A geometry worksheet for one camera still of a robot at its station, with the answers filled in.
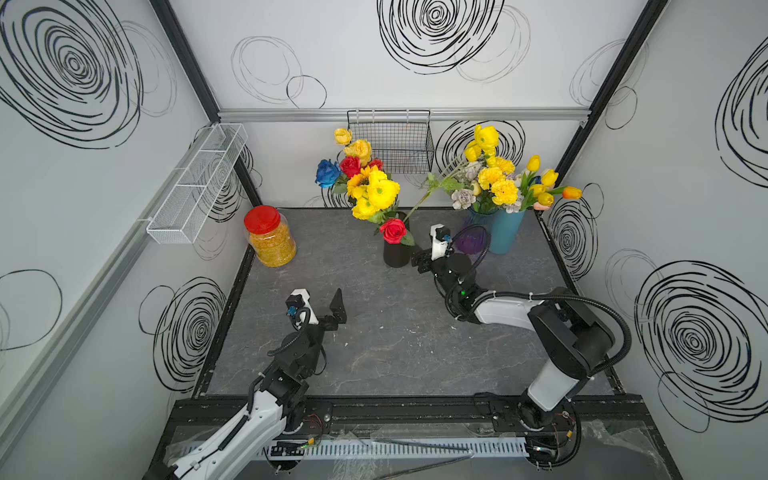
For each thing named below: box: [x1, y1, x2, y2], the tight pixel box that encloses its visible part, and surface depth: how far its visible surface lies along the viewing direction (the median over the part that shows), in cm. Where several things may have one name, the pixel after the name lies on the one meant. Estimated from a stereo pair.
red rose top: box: [340, 156, 384, 178], surface depth 71 cm
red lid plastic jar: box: [244, 205, 297, 268], surface depth 98 cm
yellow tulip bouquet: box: [520, 155, 583, 211], surface depth 81 cm
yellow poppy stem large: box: [347, 165, 401, 224], surface depth 56 cm
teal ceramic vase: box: [489, 209, 525, 255], surface depth 100 cm
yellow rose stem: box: [334, 128, 373, 167], surface depth 77 cm
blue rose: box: [315, 159, 341, 189], surface depth 71 cm
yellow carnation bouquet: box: [451, 156, 524, 214], surface depth 83 cm
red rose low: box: [379, 218, 415, 246], surface depth 65 cm
